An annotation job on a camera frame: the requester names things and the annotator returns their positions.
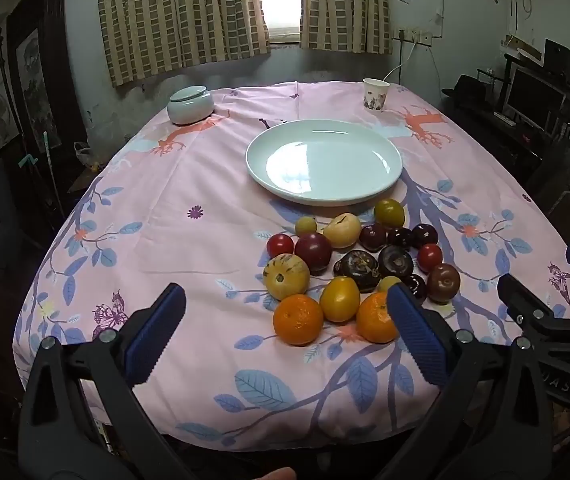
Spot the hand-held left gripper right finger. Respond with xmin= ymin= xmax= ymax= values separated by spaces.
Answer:
xmin=380 ymin=282 xmax=554 ymax=480

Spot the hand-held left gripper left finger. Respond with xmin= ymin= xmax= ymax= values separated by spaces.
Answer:
xmin=17 ymin=282 xmax=188 ymax=480

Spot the orange mandarin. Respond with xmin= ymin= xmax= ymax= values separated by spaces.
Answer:
xmin=356 ymin=291 xmax=400 ymax=344
xmin=272 ymin=294 xmax=325 ymax=347

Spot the dark purple plum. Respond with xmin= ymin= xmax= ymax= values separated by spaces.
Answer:
xmin=377 ymin=245 xmax=415 ymax=279

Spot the red cherry tomato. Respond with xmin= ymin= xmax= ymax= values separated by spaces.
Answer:
xmin=266 ymin=233 xmax=295 ymax=259
xmin=417 ymin=243 xmax=444 ymax=272

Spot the yellow tomato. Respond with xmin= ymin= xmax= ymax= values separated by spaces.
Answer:
xmin=319 ymin=276 xmax=362 ymax=323

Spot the small dark red plum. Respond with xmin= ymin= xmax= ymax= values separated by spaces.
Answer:
xmin=359 ymin=223 xmax=389 ymax=253

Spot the large dark red plum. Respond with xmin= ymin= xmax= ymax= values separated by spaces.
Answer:
xmin=294 ymin=232 xmax=333 ymax=274

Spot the striped tan pepino melon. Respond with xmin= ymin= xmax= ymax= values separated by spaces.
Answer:
xmin=263 ymin=254 xmax=311 ymax=301

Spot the white round plate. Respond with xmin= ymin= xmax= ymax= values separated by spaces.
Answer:
xmin=245 ymin=119 xmax=404 ymax=206

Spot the person's left hand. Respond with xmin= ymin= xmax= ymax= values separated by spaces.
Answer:
xmin=254 ymin=467 xmax=297 ymax=480

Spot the brown-red tomato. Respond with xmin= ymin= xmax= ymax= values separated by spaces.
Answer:
xmin=426 ymin=263 xmax=461 ymax=304

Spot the pink floral tablecloth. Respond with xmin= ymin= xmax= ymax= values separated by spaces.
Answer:
xmin=12 ymin=80 xmax=570 ymax=452

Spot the yellow-orange plum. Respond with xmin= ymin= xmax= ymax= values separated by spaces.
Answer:
xmin=373 ymin=198 xmax=406 ymax=228

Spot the tan pear-shaped fruit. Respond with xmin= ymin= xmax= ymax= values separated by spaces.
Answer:
xmin=323 ymin=213 xmax=362 ymax=249

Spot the dark low desk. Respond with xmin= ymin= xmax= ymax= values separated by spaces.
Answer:
xmin=444 ymin=95 xmax=570 ymax=183

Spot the computer monitor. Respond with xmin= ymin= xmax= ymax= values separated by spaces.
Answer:
xmin=506 ymin=67 xmax=567 ymax=129

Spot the clear plastic bag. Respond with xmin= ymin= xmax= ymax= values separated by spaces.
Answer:
xmin=73 ymin=141 xmax=97 ymax=169

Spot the white mop stick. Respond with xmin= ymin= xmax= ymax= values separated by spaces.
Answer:
xmin=42 ymin=131 xmax=66 ymax=217

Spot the black speaker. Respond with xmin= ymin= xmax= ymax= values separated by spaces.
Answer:
xmin=544 ymin=38 xmax=570 ymax=82

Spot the black hat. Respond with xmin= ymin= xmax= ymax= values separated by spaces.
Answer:
xmin=442 ymin=74 xmax=492 ymax=107

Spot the pale green lidded jar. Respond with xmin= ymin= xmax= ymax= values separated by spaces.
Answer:
xmin=166 ymin=86 xmax=216 ymax=126

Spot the printed paper cup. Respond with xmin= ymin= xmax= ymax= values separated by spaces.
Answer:
xmin=362 ymin=78 xmax=391 ymax=111

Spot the wide striped brown curtain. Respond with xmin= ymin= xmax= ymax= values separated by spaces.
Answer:
xmin=96 ymin=0 xmax=271 ymax=89

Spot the narrow striped brown curtain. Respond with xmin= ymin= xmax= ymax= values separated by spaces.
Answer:
xmin=299 ymin=0 xmax=394 ymax=56

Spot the white power cable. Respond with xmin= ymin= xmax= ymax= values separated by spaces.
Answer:
xmin=384 ymin=40 xmax=419 ymax=79

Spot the dark framed wall painting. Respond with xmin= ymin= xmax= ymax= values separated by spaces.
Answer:
xmin=6 ymin=24 xmax=63 ymax=157

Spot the white wall socket strip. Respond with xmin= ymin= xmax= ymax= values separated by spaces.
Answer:
xmin=393 ymin=27 xmax=434 ymax=45

